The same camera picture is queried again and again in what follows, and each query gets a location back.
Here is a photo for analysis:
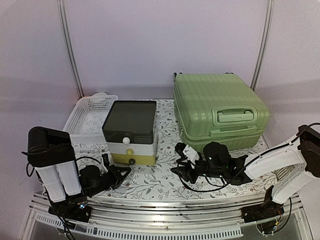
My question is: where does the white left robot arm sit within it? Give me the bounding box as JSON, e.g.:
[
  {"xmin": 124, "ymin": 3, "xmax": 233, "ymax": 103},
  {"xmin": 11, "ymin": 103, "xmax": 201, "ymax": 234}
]
[{"xmin": 24, "ymin": 126, "xmax": 131, "ymax": 223}]

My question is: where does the floral white tablecloth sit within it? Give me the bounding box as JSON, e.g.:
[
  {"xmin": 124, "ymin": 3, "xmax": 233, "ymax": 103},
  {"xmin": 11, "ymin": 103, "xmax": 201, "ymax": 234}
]
[{"xmin": 72, "ymin": 99, "xmax": 277, "ymax": 202}]

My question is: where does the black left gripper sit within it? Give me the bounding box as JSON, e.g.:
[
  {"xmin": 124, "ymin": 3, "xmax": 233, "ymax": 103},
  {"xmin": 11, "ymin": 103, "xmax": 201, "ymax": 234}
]
[{"xmin": 88, "ymin": 164, "xmax": 132, "ymax": 198}]

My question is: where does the green hard-shell suitcase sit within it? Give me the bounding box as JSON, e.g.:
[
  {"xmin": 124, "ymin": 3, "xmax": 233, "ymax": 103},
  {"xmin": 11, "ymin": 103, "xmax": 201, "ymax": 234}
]
[{"xmin": 173, "ymin": 73, "xmax": 271, "ymax": 152}]

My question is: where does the white plastic mesh basket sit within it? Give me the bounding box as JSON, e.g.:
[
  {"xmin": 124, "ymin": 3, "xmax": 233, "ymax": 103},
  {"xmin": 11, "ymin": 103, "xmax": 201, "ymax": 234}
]
[{"xmin": 63, "ymin": 92, "xmax": 118, "ymax": 145}]

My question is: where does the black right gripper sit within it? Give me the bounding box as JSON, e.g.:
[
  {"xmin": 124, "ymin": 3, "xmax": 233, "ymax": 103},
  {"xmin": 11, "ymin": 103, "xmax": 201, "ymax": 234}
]
[{"xmin": 171, "ymin": 157, "xmax": 226, "ymax": 184}]

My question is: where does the drawer cabinet with dark top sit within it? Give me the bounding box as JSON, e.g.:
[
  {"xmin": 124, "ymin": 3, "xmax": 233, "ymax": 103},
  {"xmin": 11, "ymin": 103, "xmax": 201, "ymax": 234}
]
[{"xmin": 102, "ymin": 100, "xmax": 158, "ymax": 165}]

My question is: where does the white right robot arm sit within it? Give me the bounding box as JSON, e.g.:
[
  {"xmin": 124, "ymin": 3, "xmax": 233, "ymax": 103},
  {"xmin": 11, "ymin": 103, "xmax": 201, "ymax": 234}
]
[{"xmin": 171, "ymin": 123, "xmax": 320, "ymax": 223}]

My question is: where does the aluminium front rail frame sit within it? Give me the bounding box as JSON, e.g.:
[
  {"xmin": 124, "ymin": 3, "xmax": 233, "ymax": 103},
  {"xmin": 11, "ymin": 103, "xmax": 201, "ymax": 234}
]
[{"xmin": 20, "ymin": 190, "xmax": 311, "ymax": 240}]

